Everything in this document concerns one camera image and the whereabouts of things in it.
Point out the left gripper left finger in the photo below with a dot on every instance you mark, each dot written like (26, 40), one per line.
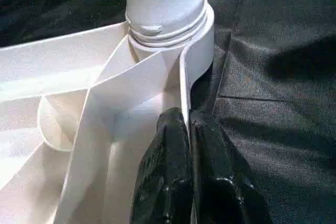
(165, 177)

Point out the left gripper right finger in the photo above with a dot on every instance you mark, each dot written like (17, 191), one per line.
(226, 182)

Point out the white plastic table top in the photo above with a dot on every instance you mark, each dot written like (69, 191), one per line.
(94, 119)

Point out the white plastic table leg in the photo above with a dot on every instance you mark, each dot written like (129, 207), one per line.
(163, 3)

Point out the black work mat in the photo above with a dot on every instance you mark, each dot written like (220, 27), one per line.
(278, 77)

